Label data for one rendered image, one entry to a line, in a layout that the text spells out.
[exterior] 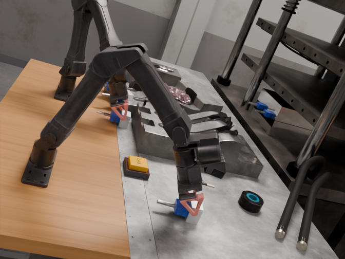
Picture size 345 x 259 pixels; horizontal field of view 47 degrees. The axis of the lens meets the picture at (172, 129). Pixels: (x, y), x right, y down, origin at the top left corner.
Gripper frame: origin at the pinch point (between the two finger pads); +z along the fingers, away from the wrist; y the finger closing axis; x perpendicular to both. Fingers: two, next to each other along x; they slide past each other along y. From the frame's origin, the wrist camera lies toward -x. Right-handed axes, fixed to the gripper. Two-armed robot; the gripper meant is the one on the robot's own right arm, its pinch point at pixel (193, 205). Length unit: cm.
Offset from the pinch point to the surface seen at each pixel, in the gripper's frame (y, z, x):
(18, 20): 287, -28, 137
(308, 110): 76, 12, -60
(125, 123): 47, -9, 22
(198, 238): -8.6, 5.2, 0.0
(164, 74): 119, -4, 6
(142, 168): 15.0, -6.3, 14.2
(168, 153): 32.0, -0.9, 6.3
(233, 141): 35.4, 0.2, -18.2
